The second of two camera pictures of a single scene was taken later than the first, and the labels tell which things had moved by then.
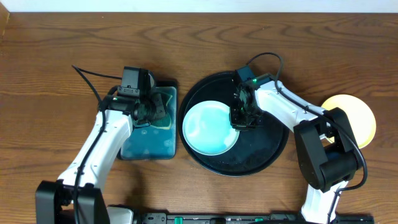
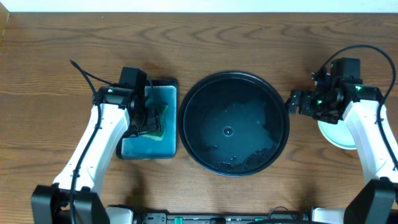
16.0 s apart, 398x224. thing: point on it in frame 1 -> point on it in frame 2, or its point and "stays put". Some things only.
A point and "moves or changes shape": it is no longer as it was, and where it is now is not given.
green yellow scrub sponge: (165, 121) -> (157, 135)
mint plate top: (207, 128) moves or changes shape
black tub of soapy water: (147, 142) stays put
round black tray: (256, 149) stays put
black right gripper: (237, 124) -> (305, 107)
